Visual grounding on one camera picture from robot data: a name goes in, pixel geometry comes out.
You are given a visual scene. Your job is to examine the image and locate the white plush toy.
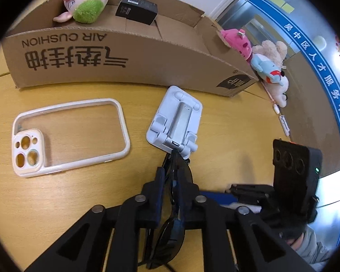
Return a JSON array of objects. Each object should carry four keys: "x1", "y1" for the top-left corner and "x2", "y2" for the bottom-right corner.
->
[{"x1": 268, "y1": 76, "x2": 289, "y2": 108}]

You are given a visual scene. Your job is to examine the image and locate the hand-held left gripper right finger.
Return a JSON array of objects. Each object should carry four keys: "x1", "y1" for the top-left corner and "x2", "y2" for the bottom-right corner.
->
[{"x1": 177, "y1": 168, "x2": 318, "y2": 272}]

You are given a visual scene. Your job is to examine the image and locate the white plastic strip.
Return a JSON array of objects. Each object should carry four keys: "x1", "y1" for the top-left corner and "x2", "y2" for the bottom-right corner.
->
[{"x1": 278, "y1": 115, "x2": 291, "y2": 136}]

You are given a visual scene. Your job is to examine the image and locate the white clear phone case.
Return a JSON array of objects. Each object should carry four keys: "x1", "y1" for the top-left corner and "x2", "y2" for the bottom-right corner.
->
[{"x1": 12, "y1": 98, "x2": 131, "y2": 178}]

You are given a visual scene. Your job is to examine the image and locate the beige plush toy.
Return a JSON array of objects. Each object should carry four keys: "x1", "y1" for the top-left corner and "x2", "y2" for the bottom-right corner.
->
[{"x1": 252, "y1": 40, "x2": 288, "y2": 70}]

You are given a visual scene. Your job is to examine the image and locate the pink striped strap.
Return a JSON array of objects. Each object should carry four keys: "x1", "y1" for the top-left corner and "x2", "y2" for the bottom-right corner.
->
[{"x1": 262, "y1": 81, "x2": 275, "y2": 105}]

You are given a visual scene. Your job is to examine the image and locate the wooden desktop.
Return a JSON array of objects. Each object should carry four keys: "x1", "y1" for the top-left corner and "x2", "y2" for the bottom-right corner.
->
[{"x1": 0, "y1": 71, "x2": 309, "y2": 272}]

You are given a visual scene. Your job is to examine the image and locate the small black box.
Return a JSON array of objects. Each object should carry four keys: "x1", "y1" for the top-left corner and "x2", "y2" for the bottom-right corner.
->
[{"x1": 115, "y1": 0, "x2": 158, "y2": 25}]

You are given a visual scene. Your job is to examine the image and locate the person's right forearm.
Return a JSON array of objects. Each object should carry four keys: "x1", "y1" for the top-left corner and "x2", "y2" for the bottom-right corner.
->
[{"x1": 286, "y1": 227, "x2": 336, "y2": 272}]

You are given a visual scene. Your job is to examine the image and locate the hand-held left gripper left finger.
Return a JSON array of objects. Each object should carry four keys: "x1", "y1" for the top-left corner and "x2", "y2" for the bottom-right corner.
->
[{"x1": 24, "y1": 167, "x2": 170, "y2": 272}]

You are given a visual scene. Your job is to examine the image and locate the light blue plush toy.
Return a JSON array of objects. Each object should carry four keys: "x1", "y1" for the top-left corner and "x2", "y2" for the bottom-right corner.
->
[{"x1": 250, "y1": 54, "x2": 284, "y2": 85}]

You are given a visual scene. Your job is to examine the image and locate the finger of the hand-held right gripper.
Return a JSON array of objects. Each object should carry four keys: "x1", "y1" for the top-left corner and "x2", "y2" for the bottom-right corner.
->
[{"x1": 201, "y1": 184, "x2": 275, "y2": 205}]

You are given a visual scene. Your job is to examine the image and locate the person's right hand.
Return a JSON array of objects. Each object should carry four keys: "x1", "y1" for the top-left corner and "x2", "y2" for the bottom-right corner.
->
[{"x1": 268, "y1": 218, "x2": 307, "y2": 243}]

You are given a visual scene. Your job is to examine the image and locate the brown cardboard box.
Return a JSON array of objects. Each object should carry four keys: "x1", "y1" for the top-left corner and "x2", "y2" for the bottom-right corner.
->
[{"x1": 0, "y1": 0, "x2": 260, "y2": 98}]

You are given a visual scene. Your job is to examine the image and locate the blue lettered banner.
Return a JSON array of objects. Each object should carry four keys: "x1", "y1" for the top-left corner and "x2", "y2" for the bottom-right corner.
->
[{"x1": 248, "y1": 0, "x2": 340, "y2": 148}]

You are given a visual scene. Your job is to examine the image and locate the black sunglasses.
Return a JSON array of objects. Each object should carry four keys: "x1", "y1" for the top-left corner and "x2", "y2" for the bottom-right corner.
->
[{"x1": 144, "y1": 147, "x2": 194, "y2": 271}]

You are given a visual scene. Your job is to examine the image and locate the pink plush toy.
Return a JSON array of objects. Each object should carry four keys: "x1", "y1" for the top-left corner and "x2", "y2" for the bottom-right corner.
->
[{"x1": 219, "y1": 28, "x2": 253, "y2": 63}]

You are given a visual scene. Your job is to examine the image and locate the white folding phone stand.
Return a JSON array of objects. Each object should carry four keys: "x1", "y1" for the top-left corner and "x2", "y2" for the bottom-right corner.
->
[{"x1": 146, "y1": 85, "x2": 203, "y2": 160}]

